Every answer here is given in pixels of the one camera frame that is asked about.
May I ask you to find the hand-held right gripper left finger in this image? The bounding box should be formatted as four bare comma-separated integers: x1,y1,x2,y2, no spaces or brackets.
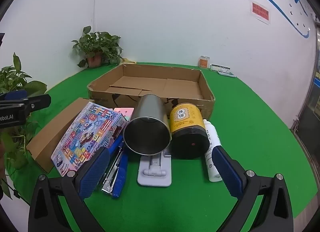
28,147,110,232

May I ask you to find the pastel puzzle cube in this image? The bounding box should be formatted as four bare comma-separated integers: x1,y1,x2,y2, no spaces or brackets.
114,107,135,122

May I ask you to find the colourful printed box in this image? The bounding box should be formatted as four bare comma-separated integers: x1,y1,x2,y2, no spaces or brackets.
51,102,129,176

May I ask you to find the green felt table cover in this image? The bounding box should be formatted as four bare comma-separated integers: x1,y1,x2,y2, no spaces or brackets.
5,62,318,232

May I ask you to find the blue stapler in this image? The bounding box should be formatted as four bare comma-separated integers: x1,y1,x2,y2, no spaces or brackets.
101,135,128,199

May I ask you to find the yellow label tea canister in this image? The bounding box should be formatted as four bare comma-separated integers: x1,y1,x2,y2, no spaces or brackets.
169,103,210,160

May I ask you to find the blue wall decal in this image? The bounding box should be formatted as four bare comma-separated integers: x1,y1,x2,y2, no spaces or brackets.
104,0,311,38

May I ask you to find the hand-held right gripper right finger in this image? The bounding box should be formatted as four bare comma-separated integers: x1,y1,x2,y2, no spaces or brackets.
211,146,294,232

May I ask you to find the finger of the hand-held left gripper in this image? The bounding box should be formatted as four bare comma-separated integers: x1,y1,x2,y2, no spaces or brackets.
0,89,28,102
22,94,52,113

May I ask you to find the large-leaf green plant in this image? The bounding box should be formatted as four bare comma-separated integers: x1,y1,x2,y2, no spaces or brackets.
0,52,48,200

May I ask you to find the large cardboard box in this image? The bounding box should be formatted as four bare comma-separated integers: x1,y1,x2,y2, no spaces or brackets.
87,63,216,120

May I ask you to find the red wall sign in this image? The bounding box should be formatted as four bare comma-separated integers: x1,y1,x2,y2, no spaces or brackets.
249,0,271,25

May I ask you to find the small brown cardboard box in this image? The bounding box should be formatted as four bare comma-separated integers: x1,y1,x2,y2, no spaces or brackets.
26,97,95,174

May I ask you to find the grey folding phone stand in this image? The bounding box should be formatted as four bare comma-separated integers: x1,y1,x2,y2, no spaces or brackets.
137,151,173,186

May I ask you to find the white plastic bottle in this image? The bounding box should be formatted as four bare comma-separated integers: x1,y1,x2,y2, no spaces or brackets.
203,119,223,182

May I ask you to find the glass door frame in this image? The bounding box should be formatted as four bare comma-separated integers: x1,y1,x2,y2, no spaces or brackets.
292,15,320,197

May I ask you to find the potted plant in terracotta pot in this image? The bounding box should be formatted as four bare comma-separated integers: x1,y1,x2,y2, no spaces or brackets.
71,26,123,68

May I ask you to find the stainless steel cup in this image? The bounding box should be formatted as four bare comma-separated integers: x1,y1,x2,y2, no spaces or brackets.
123,94,172,155

